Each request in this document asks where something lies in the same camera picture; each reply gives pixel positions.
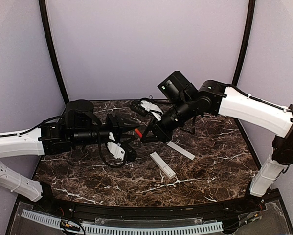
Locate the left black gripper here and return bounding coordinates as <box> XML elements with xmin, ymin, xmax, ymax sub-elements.
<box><xmin>71</xmin><ymin>113</ymin><xmax>141</xmax><ymax>146</ymax></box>

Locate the red battery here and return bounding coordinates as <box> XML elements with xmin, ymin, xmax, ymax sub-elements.
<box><xmin>135</xmin><ymin>129</ymin><xmax>143</xmax><ymax>138</ymax></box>

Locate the right black frame post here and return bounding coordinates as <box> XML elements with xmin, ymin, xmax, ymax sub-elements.
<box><xmin>231</xmin><ymin>0</ymin><xmax>256</xmax><ymax>86</ymax></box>

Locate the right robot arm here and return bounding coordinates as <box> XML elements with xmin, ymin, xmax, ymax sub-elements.
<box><xmin>141</xmin><ymin>71</ymin><xmax>293</xmax><ymax>212</ymax></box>

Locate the left black frame post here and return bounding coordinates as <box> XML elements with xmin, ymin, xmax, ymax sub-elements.
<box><xmin>38</xmin><ymin>0</ymin><xmax>69</xmax><ymax>104</ymax></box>

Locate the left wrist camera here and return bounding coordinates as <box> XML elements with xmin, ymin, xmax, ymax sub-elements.
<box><xmin>98</xmin><ymin>141</ymin><xmax>137</xmax><ymax>168</ymax></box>

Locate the black front rail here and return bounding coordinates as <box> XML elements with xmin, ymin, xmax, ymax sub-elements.
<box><xmin>34</xmin><ymin>196</ymin><xmax>265</xmax><ymax>221</ymax></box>

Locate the white remote battery cover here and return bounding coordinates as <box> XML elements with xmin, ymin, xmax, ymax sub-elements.
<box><xmin>167</xmin><ymin>141</ymin><xmax>195</xmax><ymax>160</ymax></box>

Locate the white remote control body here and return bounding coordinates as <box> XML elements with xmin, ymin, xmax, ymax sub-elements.
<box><xmin>150</xmin><ymin>152</ymin><xmax>176</xmax><ymax>179</ymax></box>

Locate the black frame post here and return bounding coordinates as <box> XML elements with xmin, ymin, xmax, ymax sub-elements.
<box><xmin>231</xmin><ymin>0</ymin><xmax>256</xmax><ymax>86</ymax></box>
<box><xmin>38</xmin><ymin>0</ymin><xmax>69</xmax><ymax>104</ymax></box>

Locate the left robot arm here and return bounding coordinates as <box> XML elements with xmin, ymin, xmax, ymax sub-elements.
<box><xmin>0</xmin><ymin>99</ymin><xmax>139</xmax><ymax>213</ymax></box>

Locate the white slotted cable duct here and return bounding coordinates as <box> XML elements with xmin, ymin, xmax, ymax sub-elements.
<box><xmin>21</xmin><ymin>209</ymin><xmax>223</xmax><ymax>235</ymax></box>

